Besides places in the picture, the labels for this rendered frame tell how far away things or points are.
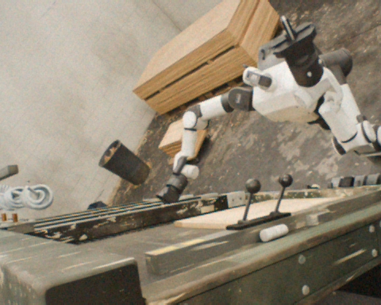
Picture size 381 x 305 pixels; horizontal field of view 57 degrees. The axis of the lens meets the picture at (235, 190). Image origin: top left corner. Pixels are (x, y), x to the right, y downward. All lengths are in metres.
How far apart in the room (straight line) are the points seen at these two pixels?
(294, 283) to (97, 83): 6.58
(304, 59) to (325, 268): 0.60
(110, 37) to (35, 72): 1.63
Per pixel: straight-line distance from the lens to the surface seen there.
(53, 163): 6.32
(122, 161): 5.49
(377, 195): 1.39
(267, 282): 0.54
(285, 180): 0.89
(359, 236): 0.75
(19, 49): 6.76
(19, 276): 0.46
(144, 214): 1.51
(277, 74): 1.45
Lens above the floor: 1.97
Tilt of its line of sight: 33 degrees down
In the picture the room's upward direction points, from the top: 51 degrees counter-clockwise
